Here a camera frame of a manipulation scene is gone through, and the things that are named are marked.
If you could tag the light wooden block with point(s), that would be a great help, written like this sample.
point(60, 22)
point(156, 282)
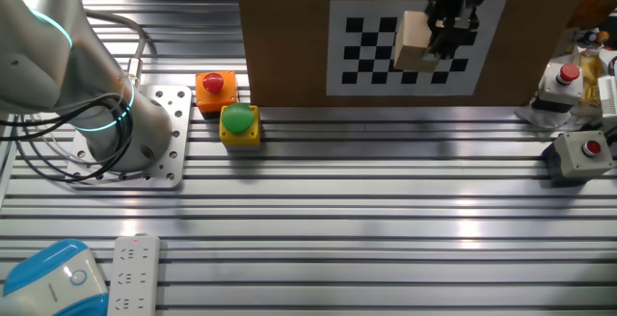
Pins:
point(410, 41)

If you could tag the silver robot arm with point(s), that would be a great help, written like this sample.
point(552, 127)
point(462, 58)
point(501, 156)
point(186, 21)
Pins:
point(43, 56)

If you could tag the white ribbed object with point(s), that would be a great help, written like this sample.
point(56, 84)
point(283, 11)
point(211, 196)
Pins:
point(608, 99)

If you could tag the clear plastic wrap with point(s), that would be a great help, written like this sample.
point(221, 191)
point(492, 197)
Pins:
point(540, 116)

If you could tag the white box large red button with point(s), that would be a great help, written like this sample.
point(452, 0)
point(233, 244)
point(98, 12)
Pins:
point(561, 87)

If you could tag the dark blue ball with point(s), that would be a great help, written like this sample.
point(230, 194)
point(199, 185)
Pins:
point(589, 36)

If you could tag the yellow plastic bag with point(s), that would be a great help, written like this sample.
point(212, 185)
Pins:
point(590, 77)

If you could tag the orange ball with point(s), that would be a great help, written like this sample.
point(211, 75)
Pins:
point(603, 36)

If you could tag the brown cardboard board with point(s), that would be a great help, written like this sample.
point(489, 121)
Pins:
point(289, 27)

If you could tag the grey box small red button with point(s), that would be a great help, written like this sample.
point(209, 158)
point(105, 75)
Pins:
point(578, 154)

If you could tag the yellow box green button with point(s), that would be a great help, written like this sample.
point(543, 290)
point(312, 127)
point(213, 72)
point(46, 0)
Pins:
point(238, 118)

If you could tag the orange box red button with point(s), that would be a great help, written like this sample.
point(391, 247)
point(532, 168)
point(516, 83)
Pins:
point(217, 97)

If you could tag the white power strip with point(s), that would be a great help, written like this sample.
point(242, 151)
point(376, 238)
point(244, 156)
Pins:
point(134, 277)

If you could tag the blue and white device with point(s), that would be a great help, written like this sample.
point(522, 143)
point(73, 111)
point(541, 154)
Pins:
point(48, 277)

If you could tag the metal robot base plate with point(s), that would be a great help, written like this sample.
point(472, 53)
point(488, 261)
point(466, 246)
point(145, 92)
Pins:
point(169, 162)

